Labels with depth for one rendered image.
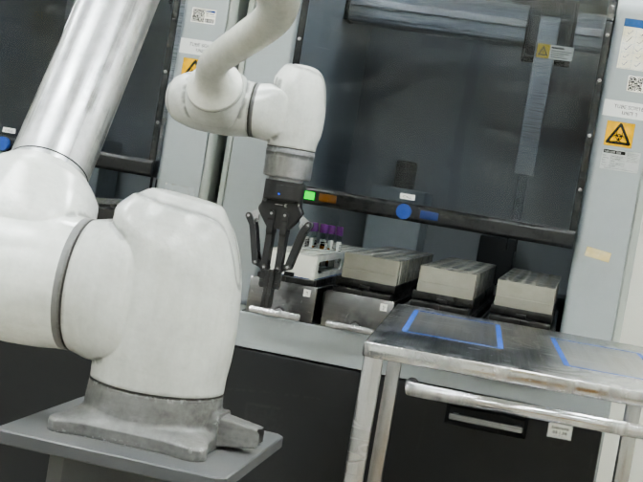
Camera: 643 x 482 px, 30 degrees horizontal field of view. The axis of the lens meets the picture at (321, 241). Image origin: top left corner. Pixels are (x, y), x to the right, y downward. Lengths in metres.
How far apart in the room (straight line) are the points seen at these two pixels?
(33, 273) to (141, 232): 0.13
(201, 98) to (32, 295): 0.90
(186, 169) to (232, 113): 0.34
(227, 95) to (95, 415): 0.95
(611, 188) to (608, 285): 0.18
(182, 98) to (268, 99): 0.16
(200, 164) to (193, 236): 1.18
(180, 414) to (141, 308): 0.12
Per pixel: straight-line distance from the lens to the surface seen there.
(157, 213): 1.31
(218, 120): 2.19
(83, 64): 1.54
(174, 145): 2.50
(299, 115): 2.17
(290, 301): 2.34
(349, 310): 2.31
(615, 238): 2.36
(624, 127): 2.37
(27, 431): 1.33
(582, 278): 2.36
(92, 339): 1.33
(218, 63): 2.06
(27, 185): 1.40
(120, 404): 1.33
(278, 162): 2.18
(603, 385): 1.56
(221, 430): 1.36
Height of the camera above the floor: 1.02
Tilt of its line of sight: 3 degrees down
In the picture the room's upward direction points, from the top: 9 degrees clockwise
